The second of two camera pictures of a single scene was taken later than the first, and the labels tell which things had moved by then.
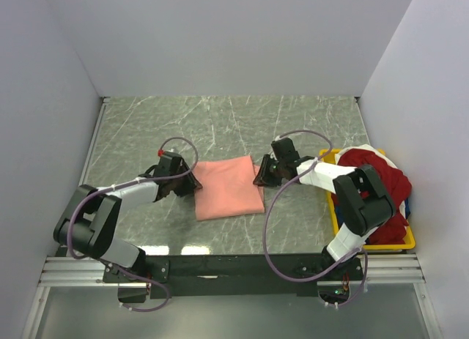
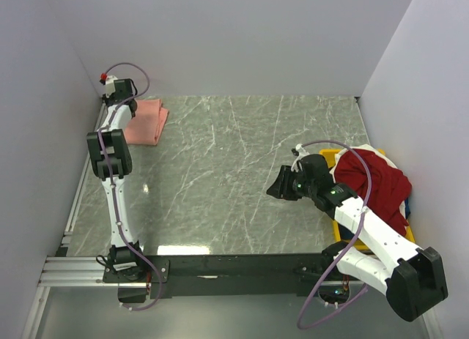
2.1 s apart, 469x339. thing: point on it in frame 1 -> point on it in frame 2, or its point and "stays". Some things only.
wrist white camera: [278, 138] -> [302, 153]
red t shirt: [396, 181] stays
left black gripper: [190, 185] -> [107, 100]
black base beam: [197, 274] stays
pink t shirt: [227, 188] -> [145, 127]
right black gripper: [263, 177] -> [281, 187]
